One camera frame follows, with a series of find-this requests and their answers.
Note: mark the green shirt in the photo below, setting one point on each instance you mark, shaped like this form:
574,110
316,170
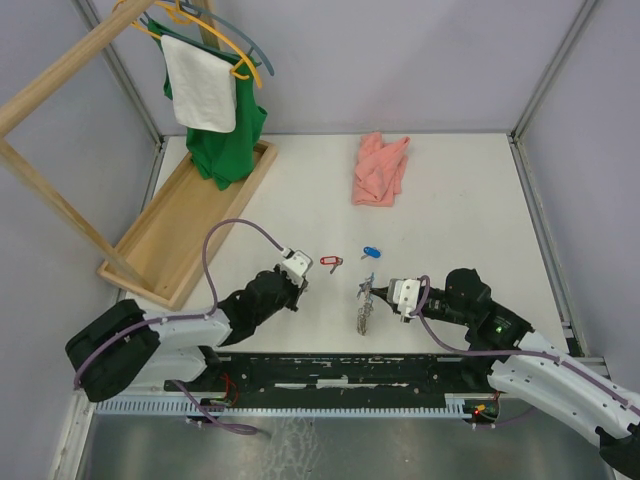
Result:
224,158

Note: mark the yellow hanger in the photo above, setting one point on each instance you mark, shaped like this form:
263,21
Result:
243,69

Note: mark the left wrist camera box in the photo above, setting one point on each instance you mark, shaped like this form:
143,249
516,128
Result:
296,264

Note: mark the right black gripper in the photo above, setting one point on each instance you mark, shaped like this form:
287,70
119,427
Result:
382,293

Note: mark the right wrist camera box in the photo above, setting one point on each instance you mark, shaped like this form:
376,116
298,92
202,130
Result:
406,292

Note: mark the pink cloth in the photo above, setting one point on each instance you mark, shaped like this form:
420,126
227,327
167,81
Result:
379,170

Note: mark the white towel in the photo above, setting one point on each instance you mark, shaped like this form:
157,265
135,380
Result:
203,88

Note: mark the blue tagged key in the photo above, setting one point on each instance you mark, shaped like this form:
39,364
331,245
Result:
370,252

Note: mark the keyring holder with blue handle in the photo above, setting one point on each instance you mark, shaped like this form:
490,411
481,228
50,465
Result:
366,308

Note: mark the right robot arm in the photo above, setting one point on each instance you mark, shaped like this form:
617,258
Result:
516,359

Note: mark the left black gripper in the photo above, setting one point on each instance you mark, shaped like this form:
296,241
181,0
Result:
295,289

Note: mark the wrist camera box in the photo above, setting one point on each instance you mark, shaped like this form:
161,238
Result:
406,292
296,264

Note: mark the grey blue hanger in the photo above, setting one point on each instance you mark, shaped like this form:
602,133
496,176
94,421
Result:
204,10

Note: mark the red tagged key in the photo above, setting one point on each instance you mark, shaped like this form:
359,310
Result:
333,262

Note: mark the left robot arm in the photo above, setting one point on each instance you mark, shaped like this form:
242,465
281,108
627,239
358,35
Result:
129,347

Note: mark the white cable duct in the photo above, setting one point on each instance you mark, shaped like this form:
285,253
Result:
450,406

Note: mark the wooden tray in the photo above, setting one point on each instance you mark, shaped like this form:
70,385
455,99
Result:
164,244

